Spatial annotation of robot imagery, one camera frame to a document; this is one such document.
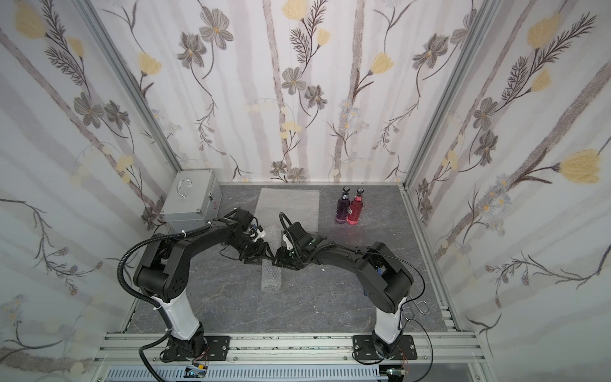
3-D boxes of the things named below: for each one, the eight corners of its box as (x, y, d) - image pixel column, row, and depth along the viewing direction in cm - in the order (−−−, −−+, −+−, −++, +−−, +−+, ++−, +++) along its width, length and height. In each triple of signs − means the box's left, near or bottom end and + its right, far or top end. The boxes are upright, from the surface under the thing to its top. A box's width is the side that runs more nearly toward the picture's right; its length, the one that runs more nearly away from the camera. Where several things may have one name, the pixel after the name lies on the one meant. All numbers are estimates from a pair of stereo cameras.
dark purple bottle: (339, 226, 107) (344, 196, 91) (334, 218, 110) (338, 188, 94) (347, 222, 108) (354, 192, 92) (342, 215, 111) (347, 185, 95)
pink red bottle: (351, 227, 106) (358, 197, 90) (345, 221, 109) (352, 191, 92) (358, 223, 108) (367, 193, 92) (353, 217, 110) (361, 186, 94)
